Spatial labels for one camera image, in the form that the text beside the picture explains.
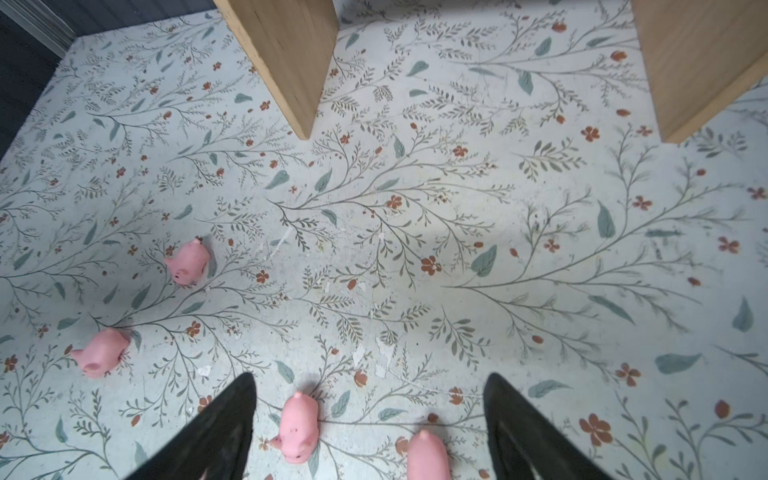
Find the pink toy pig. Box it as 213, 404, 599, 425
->
164, 237, 211, 287
407, 430, 451, 480
270, 391, 319, 464
70, 328, 130, 379

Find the wooden two-tier shelf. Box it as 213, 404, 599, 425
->
216, 1, 767, 144

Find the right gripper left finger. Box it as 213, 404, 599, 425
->
130, 372, 257, 480

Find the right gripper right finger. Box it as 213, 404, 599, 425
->
483, 373, 609, 479

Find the floral patterned table mat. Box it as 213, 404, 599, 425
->
1, 1, 767, 479

